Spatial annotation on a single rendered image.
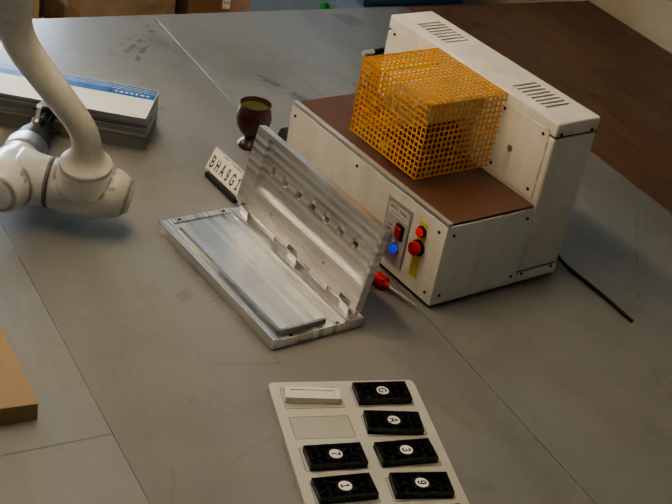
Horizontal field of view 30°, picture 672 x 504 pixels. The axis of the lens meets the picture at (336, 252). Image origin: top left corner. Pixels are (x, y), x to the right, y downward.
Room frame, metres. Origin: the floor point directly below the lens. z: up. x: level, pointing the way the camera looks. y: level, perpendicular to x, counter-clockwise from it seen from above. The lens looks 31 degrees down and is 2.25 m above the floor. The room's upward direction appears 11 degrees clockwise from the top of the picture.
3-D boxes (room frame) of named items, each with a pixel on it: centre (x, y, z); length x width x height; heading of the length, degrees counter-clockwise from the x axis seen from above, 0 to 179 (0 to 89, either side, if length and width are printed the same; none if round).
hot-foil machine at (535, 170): (2.36, -0.24, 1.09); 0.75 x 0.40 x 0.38; 41
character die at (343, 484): (1.51, -0.09, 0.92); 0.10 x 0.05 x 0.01; 114
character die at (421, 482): (1.55, -0.21, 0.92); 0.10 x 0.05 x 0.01; 108
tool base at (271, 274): (2.09, 0.15, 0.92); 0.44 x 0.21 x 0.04; 41
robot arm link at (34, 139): (2.23, 0.66, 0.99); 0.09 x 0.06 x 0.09; 92
